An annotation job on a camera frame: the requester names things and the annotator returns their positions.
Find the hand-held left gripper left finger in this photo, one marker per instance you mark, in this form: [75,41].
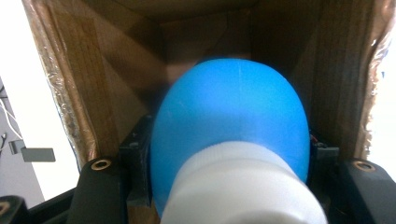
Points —
[138,161]

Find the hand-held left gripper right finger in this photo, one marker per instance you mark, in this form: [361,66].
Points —
[322,158]

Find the blue-sided cardboard box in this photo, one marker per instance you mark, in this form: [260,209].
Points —
[124,62]

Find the blue bottle with white cap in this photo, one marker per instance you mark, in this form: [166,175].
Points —
[230,109]

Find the gray tape strip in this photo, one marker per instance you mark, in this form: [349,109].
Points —
[37,154]

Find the white paper sheet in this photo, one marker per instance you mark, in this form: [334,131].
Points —
[37,77]

